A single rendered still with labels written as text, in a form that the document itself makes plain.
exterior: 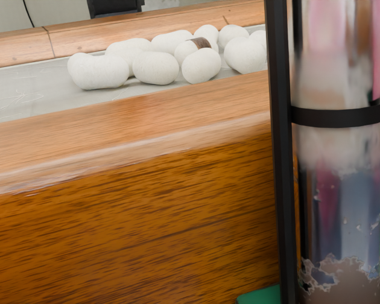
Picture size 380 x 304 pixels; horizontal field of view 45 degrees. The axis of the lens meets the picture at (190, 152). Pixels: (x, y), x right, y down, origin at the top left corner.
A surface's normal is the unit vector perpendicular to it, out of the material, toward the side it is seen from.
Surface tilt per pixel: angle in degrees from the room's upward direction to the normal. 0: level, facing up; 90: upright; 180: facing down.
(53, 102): 0
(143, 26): 45
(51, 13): 90
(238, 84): 0
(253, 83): 0
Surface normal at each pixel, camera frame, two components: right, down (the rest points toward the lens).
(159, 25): 0.17, -0.44
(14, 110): -0.11, -0.93
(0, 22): 0.43, 0.29
